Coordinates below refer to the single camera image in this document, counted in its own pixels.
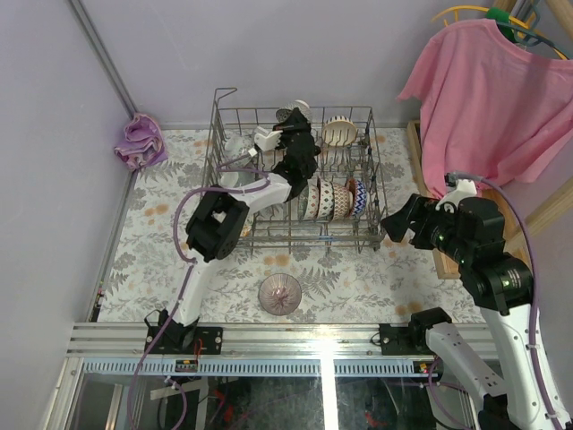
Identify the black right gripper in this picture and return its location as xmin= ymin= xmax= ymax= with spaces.
xmin=379 ymin=192 xmax=472 ymax=262

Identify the white bowl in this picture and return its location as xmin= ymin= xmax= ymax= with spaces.
xmin=307 ymin=182 xmax=321 ymax=219
xmin=317 ymin=178 xmax=335 ymax=221

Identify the green diamond patterned bowl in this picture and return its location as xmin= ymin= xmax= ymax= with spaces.
xmin=297 ymin=185 xmax=313 ymax=221

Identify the blue zigzag bowl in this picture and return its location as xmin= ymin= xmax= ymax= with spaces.
xmin=351 ymin=179 xmax=368 ymax=217

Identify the cream bowl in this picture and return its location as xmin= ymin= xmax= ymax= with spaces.
xmin=322 ymin=116 xmax=358 ymax=147

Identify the red diamond patterned bowl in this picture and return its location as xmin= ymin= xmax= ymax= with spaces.
xmin=346 ymin=177 xmax=356 ymax=196

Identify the purple striped bowl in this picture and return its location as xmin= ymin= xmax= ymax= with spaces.
xmin=258 ymin=273 xmax=302 ymax=316

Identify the black patterned bowl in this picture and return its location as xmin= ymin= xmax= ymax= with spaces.
xmin=275 ymin=99 xmax=312 ymax=123

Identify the brown lattice patterned bowl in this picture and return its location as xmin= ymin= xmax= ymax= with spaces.
xmin=332 ymin=184 xmax=351 ymax=220

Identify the grey dotted bowl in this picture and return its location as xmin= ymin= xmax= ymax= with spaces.
xmin=218 ymin=171 xmax=256 ymax=188

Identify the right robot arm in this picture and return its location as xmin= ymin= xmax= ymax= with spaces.
xmin=381 ymin=193 xmax=572 ymax=429

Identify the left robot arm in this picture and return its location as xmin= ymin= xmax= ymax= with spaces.
xmin=165 ymin=107 xmax=321 ymax=354

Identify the floral table mat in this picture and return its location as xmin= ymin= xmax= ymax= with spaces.
xmin=98 ymin=131 xmax=482 ymax=323

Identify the pink t-shirt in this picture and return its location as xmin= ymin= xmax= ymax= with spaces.
xmin=398 ymin=19 xmax=572 ymax=198

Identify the purple crumpled cloth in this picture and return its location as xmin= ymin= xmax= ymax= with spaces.
xmin=114 ymin=113 xmax=168 ymax=171

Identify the yellow clothes hanger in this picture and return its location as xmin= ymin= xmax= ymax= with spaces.
xmin=432 ymin=1 xmax=572 ymax=60

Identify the teal clothes hanger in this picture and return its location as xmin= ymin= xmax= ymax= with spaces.
xmin=484 ymin=7 xmax=568 ymax=59

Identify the grey wire dish rack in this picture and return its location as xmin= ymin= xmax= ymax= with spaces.
xmin=185 ymin=87 xmax=387 ymax=262

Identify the white wrist camera, left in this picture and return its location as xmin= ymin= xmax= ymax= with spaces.
xmin=247 ymin=126 xmax=282 ymax=157

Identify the white wrist camera, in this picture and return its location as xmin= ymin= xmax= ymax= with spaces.
xmin=436 ymin=172 xmax=478 ymax=213
xmin=247 ymin=126 xmax=282 ymax=157

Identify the wooden tray frame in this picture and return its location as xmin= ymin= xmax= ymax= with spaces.
xmin=406 ymin=119 xmax=533 ymax=280

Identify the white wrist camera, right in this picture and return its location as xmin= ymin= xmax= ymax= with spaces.
xmin=436 ymin=172 xmax=478 ymax=213

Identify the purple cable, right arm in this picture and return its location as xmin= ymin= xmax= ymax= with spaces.
xmin=427 ymin=172 xmax=565 ymax=430

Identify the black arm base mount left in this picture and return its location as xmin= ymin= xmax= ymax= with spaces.
xmin=144 ymin=309 xmax=224 ymax=357

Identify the slotted cable duct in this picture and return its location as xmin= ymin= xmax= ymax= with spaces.
xmin=83 ymin=357 xmax=432 ymax=378

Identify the corner aluminium post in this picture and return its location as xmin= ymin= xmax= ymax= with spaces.
xmin=65 ymin=0 xmax=137 ymax=117

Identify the aluminium frame rail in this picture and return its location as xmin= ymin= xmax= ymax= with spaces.
xmin=66 ymin=322 xmax=550 ymax=359

